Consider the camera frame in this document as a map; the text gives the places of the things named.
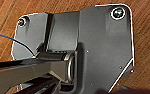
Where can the black torso joint cylinder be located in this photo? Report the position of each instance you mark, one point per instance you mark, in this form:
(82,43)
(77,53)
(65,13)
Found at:
(69,66)

